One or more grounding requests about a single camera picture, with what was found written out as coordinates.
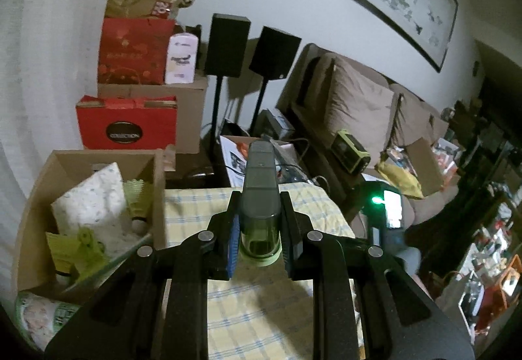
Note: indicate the green black portable radio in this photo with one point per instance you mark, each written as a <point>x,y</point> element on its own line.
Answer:
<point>350,152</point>

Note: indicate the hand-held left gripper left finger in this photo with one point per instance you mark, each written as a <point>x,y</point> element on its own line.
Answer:
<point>233,246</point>

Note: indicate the large closed cardboard box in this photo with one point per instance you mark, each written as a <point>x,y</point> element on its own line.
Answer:
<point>191,111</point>

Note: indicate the red patterned gift bag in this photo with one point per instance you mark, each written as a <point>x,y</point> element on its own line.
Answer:
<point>134,50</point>

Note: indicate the red gift bag black oval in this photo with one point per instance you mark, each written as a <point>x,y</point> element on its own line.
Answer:
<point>122,119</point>

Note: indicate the cardboard piece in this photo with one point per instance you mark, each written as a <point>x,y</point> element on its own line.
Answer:
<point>424,168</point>

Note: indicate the white pink carton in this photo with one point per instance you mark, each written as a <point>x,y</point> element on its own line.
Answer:
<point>181,58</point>

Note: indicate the dark display cabinet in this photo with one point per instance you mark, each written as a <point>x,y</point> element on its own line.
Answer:
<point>489,180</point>

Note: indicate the floor box with printed sheet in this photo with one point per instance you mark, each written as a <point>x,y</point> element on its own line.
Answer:
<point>234,156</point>

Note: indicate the dark green plastic case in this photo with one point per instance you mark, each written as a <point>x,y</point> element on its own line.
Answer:
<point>259,188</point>

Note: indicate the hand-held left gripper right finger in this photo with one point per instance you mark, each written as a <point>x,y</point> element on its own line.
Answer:
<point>291,250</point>

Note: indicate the yellow green shuttlecock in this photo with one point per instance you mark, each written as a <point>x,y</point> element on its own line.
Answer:
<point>136,197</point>
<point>61,252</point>

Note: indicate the floral cloth bag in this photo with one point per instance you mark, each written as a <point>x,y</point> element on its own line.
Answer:
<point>89,205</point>

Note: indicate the black speaker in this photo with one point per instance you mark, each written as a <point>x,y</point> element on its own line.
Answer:
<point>273,54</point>
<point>226,44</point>

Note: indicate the small brown sofa cushion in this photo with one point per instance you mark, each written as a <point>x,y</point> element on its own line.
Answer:
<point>412,119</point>

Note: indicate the large brown sofa cushion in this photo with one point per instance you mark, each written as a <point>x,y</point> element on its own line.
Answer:
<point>359,103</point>

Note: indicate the yellow checkered tablecloth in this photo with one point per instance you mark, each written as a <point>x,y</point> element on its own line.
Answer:
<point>253,315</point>

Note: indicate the green zip bag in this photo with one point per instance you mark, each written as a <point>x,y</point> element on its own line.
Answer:
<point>91,254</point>

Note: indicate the brown sofa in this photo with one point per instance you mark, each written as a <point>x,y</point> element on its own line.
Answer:
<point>310,99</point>

